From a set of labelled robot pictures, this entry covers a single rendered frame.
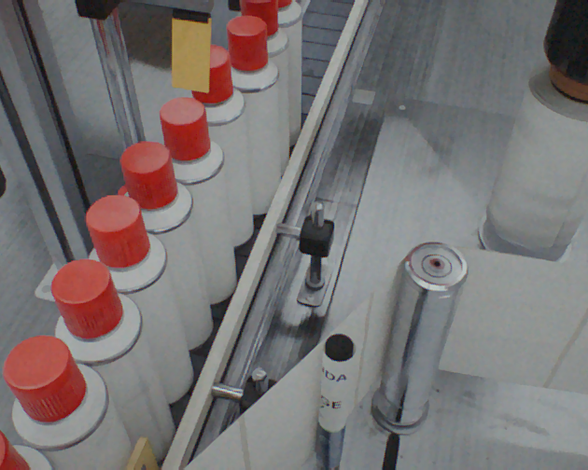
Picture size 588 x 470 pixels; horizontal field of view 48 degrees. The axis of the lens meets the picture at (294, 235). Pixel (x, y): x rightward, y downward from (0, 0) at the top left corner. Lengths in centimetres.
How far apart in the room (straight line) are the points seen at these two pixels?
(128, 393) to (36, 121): 23
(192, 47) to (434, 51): 57
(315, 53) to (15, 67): 48
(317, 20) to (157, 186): 58
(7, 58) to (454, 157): 47
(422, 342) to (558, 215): 22
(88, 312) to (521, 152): 37
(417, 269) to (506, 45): 70
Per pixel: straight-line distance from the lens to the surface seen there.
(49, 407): 36
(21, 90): 53
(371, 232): 66
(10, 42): 51
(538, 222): 61
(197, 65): 51
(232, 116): 54
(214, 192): 50
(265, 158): 62
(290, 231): 62
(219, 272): 57
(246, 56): 56
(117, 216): 41
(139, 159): 44
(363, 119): 88
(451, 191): 72
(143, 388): 44
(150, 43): 104
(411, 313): 41
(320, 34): 95
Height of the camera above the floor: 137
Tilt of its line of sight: 48 degrees down
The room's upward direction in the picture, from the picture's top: straight up
